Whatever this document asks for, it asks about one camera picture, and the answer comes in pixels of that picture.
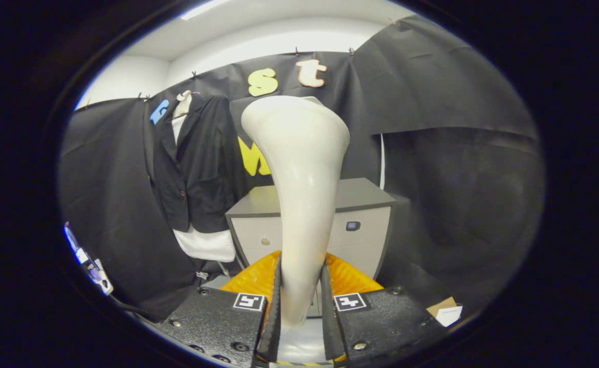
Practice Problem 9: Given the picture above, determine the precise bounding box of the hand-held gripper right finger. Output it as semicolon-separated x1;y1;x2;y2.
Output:
322;250;446;368

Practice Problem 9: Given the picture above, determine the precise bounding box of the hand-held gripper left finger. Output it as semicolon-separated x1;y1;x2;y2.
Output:
157;250;283;368

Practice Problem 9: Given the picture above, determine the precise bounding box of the white garment steamer head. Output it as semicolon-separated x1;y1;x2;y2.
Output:
241;96;351;330

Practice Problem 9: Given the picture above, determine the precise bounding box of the black suit jacket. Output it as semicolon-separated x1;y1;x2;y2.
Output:
143;95;243;235

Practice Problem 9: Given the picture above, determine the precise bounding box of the cream plastic clothes hanger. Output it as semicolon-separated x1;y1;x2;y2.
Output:
172;90;193;119

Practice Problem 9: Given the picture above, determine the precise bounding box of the brown and white paper tag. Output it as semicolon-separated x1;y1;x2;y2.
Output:
426;296;463;328

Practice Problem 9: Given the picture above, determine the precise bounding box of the grey cabinet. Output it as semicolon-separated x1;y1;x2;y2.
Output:
225;177;397;317

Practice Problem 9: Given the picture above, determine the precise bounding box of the white and blue device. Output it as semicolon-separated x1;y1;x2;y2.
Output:
64;222;114;296

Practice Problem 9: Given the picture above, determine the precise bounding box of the black backdrop cloth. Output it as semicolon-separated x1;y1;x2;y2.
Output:
58;14;545;323

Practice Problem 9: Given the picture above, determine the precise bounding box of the long ceiling light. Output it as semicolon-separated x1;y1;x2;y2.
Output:
181;0;231;21

